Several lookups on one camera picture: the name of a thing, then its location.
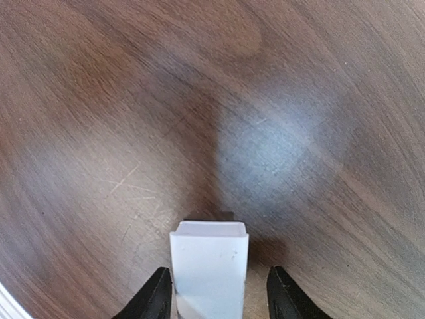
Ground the white remote control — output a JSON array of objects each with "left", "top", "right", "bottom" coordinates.
[{"left": 169, "top": 221, "right": 249, "bottom": 318}]

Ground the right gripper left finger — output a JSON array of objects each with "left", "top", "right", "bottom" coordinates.
[{"left": 112, "top": 267, "right": 172, "bottom": 319}]

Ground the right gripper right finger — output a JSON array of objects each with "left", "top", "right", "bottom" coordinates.
[{"left": 266, "top": 266, "right": 331, "bottom": 319}]

